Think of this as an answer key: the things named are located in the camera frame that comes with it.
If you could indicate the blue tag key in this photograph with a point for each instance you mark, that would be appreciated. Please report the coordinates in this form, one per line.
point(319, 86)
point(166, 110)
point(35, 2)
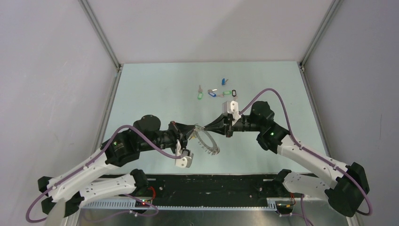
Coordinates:
point(212, 92)
point(224, 81)

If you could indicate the white slotted cable duct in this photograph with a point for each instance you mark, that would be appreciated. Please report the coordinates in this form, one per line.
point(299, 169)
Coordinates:
point(125, 204)

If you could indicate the perforated metal ring disc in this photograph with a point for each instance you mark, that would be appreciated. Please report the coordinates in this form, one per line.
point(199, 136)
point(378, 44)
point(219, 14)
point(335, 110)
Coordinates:
point(205, 140)

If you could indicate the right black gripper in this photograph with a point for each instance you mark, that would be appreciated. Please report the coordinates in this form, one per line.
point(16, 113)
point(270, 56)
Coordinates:
point(222, 125)

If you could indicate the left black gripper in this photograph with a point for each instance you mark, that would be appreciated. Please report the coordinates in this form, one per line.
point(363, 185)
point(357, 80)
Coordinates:
point(185, 129)

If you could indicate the green tag key left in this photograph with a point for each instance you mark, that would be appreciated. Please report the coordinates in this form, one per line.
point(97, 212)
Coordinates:
point(200, 93)

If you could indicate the blue tag key far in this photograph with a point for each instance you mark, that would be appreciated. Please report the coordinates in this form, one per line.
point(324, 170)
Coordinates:
point(224, 81)

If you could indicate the green tag key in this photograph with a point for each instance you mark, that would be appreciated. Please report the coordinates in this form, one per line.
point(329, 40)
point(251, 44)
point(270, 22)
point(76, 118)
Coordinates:
point(224, 93)
point(200, 93)

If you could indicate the blue tag key centre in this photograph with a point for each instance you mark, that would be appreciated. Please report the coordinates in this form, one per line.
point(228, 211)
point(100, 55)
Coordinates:
point(212, 92)

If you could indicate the black tag key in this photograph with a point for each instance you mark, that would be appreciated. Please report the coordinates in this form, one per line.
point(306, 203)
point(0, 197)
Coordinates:
point(234, 94)

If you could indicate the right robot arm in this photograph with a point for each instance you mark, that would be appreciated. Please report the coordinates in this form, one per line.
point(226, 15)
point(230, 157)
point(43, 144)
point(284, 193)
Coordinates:
point(343, 186)

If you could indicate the green tag key centre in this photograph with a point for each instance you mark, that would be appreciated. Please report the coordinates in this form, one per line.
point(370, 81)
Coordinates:
point(224, 93)

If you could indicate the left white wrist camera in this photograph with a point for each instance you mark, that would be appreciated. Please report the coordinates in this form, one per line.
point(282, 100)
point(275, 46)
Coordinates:
point(185, 156)

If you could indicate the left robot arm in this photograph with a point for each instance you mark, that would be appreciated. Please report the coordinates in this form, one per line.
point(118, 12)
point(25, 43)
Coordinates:
point(79, 186)

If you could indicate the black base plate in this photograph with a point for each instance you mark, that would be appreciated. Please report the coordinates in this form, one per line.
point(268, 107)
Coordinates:
point(213, 190)

